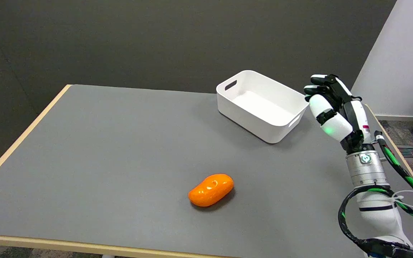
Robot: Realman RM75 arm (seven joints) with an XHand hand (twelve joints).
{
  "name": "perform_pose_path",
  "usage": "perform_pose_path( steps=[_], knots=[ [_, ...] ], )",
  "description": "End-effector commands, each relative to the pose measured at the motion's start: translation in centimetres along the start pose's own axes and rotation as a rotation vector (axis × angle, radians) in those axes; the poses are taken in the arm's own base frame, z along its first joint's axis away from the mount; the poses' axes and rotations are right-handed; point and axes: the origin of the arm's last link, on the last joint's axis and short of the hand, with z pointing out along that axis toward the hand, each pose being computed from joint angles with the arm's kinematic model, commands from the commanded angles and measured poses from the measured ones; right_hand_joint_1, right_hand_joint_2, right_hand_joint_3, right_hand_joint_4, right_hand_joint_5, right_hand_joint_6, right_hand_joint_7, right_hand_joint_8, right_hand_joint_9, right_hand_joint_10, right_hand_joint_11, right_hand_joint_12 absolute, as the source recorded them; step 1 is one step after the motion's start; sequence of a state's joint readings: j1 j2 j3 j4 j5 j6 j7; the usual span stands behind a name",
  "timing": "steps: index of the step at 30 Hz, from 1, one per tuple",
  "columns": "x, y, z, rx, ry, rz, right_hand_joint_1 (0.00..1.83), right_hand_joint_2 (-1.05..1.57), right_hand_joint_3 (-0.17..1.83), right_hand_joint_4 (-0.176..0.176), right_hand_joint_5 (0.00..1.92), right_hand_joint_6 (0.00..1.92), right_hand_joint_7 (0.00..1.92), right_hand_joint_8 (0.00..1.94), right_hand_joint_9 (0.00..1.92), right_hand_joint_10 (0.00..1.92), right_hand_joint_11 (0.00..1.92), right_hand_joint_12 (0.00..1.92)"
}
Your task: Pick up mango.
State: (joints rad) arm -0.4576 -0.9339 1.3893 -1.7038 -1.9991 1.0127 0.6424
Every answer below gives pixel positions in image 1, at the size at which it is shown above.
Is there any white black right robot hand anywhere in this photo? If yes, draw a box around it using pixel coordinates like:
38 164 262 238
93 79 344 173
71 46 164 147
303 74 376 152

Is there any black green braided cable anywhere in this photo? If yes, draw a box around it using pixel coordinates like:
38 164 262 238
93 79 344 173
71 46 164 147
338 131 413 258

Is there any orange plastic mango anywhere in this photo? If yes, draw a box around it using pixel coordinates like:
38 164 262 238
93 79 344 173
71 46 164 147
188 174 234 207

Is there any white plastic storage bin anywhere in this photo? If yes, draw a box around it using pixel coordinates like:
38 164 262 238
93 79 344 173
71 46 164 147
216 70 310 144

